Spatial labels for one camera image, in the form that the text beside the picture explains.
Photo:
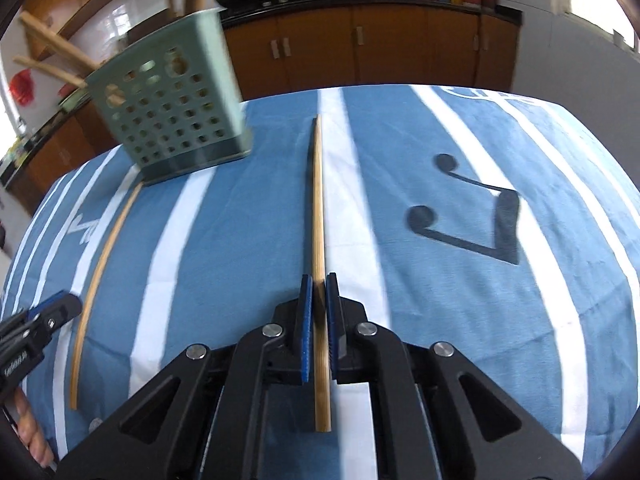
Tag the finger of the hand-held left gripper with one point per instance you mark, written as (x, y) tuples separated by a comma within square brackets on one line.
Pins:
[(30, 332), (55, 305)]

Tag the green perforated utensil holder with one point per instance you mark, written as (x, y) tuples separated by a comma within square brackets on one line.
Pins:
[(175, 110)]

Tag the person's left hand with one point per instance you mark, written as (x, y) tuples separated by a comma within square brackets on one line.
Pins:
[(32, 430)]

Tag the blue white striped blanket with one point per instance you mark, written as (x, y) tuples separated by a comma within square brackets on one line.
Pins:
[(450, 310)]

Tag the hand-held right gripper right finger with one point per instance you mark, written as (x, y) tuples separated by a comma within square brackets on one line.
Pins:
[(333, 330)]

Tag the brown wooden base cabinet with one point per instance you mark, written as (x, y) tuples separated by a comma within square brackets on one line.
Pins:
[(390, 45), (60, 155)]

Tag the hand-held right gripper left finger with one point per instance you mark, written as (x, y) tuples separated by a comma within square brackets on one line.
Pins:
[(306, 330)]

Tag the red plastic bag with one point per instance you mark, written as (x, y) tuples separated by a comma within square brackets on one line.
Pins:
[(22, 87)]

